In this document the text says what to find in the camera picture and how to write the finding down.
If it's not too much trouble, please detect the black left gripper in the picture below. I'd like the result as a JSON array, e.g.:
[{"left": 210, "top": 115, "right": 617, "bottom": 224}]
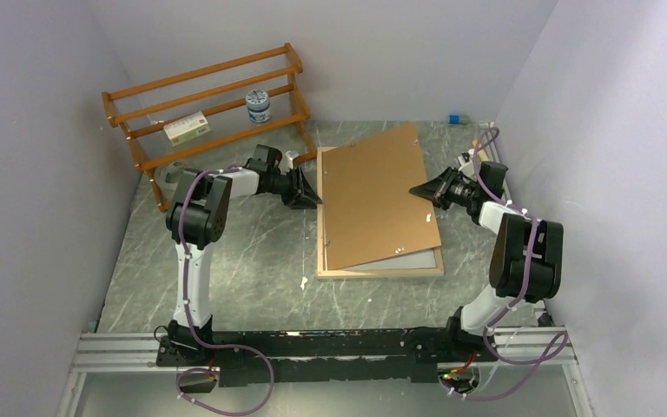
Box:
[{"left": 268, "top": 168, "right": 322, "bottom": 210}]

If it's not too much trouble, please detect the light wooden picture frame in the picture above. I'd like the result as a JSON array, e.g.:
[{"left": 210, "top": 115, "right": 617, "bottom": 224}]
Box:
[{"left": 316, "top": 205, "right": 445, "bottom": 280}]

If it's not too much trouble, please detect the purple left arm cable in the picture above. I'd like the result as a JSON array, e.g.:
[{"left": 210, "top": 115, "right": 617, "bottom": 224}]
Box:
[{"left": 175, "top": 165, "right": 277, "bottom": 417}]

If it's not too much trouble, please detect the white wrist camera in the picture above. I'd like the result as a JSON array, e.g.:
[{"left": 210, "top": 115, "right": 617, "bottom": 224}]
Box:
[
  {"left": 457, "top": 149, "right": 479, "bottom": 180},
  {"left": 281, "top": 150, "right": 299, "bottom": 172}
]

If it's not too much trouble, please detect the blue capped small bottle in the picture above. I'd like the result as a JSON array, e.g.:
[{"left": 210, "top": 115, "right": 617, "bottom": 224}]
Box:
[{"left": 448, "top": 114, "right": 471, "bottom": 125}]

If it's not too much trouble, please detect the white blue jar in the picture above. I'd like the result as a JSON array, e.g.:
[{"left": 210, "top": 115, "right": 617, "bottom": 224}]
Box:
[{"left": 245, "top": 89, "right": 271, "bottom": 123}]

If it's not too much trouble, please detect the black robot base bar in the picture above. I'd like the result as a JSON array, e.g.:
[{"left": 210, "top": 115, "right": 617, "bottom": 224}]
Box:
[{"left": 155, "top": 322, "right": 496, "bottom": 387}]

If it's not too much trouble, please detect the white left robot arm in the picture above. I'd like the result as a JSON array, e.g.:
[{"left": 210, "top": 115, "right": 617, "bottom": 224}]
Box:
[{"left": 165, "top": 145, "right": 322, "bottom": 365}]

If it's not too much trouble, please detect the large printed photo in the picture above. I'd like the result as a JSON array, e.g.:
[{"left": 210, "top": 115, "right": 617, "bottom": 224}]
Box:
[{"left": 321, "top": 150, "right": 439, "bottom": 273}]

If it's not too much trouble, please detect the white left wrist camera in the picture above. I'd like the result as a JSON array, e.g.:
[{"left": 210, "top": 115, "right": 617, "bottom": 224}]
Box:
[{"left": 281, "top": 150, "right": 299, "bottom": 172}]

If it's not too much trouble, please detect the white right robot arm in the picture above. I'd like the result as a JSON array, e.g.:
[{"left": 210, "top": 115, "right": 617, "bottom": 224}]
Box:
[{"left": 409, "top": 162, "right": 564, "bottom": 361}]

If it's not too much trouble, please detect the aluminium rail frame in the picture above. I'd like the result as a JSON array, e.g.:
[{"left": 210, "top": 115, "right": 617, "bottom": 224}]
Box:
[{"left": 51, "top": 121, "right": 597, "bottom": 417}]

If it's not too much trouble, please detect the clear tape roll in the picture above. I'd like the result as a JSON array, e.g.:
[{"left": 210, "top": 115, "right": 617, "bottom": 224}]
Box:
[{"left": 154, "top": 161, "right": 187, "bottom": 198}]

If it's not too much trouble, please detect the orange wooden shelf rack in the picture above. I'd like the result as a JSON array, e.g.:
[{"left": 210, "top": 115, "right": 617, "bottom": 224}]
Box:
[{"left": 101, "top": 43, "right": 317, "bottom": 213}]

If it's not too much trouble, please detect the white green box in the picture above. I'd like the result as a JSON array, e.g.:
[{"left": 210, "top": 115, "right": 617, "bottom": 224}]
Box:
[{"left": 163, "top": 111, "right": 212, "bottom": 147}]

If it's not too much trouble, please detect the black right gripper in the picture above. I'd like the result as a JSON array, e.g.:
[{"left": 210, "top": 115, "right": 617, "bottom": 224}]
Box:
[{"left": 408, "top": 167, "right": 479, "bottom": 211}]

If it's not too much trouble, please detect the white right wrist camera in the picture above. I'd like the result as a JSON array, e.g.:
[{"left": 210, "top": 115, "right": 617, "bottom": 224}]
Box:
[{"left": 457, "top": 149, "right": 479, "bottom": 180}]

